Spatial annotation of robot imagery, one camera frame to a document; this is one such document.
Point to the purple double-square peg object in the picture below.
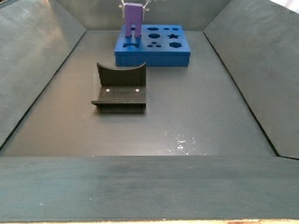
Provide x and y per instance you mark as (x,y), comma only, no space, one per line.
(134,19)

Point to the blue shape-sorting board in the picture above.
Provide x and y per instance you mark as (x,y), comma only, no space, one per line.
(161,48)

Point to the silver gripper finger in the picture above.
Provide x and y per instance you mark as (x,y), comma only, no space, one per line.
(146,6)
(122,5)

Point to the black curved holder stand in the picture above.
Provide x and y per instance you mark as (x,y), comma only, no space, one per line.
(122,93)

